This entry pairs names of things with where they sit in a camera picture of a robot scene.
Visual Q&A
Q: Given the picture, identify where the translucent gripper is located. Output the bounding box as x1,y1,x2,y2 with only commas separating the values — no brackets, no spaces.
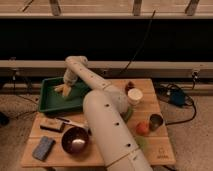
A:
62,70,77,97

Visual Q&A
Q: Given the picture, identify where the green plastic tray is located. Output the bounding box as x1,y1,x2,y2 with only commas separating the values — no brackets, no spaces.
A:
38,77,90,114

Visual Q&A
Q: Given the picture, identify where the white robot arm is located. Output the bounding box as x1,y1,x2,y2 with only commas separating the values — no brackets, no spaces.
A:
64,56,153,171

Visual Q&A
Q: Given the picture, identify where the purple bowl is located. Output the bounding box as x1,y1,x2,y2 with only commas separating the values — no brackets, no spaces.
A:
61,127,89,154

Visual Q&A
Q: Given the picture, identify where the wooden brush block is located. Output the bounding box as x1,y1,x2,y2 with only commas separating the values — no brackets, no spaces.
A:
40,118,64,132

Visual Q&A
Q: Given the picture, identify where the blue sponge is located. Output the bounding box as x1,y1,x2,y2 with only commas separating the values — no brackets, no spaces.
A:
32,136,55,161

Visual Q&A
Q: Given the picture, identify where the green cucumber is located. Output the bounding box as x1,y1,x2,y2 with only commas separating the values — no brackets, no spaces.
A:
123,107,133,122

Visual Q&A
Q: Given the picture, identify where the dark red small fruit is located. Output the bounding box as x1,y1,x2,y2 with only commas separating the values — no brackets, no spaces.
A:
125,81,135,93

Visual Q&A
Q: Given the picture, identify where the white cup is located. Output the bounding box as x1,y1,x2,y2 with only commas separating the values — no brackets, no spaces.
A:
127,88,143,106

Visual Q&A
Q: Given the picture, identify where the orange tomato toy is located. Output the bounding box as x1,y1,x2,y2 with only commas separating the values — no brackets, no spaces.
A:
136,121,149,136

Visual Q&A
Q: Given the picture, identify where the green small cup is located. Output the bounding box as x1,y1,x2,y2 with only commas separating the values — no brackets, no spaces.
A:
135,136,147,150

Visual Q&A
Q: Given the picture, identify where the blue power adapter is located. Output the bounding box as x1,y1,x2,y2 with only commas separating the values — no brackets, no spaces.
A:
169,91,185,107

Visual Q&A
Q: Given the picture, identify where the black cable on floor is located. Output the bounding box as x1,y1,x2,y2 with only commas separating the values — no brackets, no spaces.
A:
156,83,198,127

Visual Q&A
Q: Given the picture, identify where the black diagonal cable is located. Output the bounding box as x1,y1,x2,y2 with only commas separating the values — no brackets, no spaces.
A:
120,9,157,75

